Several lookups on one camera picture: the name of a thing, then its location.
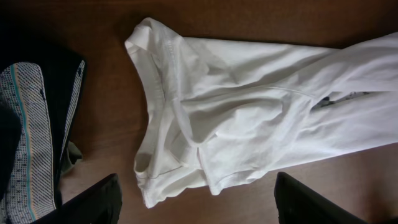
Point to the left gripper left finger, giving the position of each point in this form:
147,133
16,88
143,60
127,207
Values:
99,204

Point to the black Nike folded garment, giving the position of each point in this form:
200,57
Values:
64,74

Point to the grey patterned folded garment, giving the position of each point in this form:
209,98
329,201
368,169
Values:
30,195

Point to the beige folded garment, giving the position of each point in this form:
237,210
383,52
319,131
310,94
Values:
72,156

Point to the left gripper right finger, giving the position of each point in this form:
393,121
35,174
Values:
297,203

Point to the white robot print t-shirt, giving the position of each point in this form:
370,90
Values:
223,113

